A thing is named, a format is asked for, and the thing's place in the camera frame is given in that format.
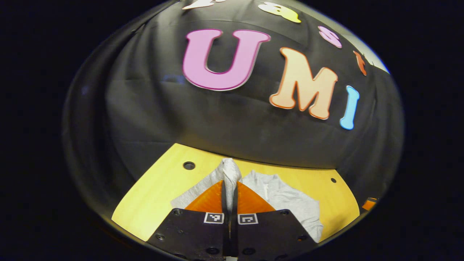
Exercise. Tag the grey sweatshirt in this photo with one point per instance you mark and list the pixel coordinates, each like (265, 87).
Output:
(290, 203)

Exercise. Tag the black backdrop cloth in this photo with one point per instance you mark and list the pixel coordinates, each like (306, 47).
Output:
(152, 108)

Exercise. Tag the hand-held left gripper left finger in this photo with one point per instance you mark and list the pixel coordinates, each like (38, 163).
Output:
(192, 232)

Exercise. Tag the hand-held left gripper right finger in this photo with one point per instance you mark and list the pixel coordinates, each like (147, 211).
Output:
(268, 232)

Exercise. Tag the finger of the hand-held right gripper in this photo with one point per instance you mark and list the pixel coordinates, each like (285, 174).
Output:
(369, 204)

